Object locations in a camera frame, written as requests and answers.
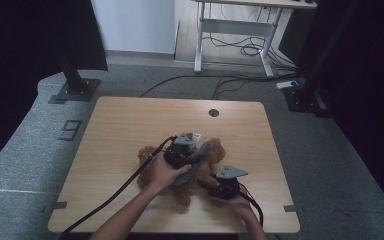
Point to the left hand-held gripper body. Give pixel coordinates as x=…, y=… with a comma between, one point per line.
x=180, y=155

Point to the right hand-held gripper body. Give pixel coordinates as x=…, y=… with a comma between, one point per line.
x=225, y=190

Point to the brown plush teddy bear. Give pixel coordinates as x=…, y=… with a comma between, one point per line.
x=215, y=153

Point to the person's right hand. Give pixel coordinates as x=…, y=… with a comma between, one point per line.
x=241, y=206

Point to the person's left hand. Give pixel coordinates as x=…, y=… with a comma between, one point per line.
x=163, y=176

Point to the grey tape strip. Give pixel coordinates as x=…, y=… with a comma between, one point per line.
x=293, y=208

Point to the black metal stand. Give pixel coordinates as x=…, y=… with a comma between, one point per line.
x=300, y=100

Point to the white power adapter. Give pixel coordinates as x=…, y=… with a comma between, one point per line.
x=286, y=84

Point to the black stand base left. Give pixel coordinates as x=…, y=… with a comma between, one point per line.
x=76, y=88

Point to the black box under desk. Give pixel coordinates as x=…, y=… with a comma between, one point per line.
x=293, y=36

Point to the black curtain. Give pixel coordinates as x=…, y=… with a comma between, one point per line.
x=30, y=50
x=373, y=100

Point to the white desk frame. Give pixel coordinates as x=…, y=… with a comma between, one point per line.
x=236, y=27

